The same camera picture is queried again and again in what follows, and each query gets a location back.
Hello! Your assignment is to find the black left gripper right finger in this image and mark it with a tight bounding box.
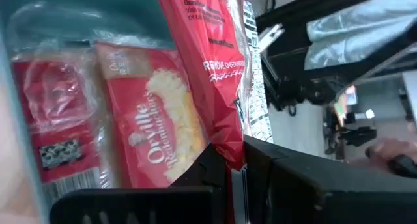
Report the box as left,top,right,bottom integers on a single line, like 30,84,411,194
243,134,417,224

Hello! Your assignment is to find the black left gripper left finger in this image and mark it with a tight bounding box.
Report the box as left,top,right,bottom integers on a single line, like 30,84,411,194
48,143,229,224

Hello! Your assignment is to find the black handle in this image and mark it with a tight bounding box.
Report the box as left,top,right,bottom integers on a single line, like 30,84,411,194
386,154,417,179

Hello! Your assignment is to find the teal plastic basket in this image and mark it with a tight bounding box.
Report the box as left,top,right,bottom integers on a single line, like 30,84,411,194
0,0,177,224

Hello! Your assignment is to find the black cable bundle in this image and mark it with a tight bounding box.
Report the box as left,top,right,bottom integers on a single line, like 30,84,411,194
275,76,327,118

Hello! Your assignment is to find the shiny grey sheet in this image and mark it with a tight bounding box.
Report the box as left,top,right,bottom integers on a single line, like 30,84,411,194
304,0,417,72

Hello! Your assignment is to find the black aluminium table frame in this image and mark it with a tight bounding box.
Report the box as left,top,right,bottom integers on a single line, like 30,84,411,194
255,0,417,88

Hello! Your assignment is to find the person's hand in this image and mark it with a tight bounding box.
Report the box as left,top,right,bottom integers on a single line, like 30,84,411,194
347,137,417,173

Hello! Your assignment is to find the red popcorn bag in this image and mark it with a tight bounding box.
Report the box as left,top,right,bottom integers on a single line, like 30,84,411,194
94,41,209,189
155,0,274,171
9,49,108,202

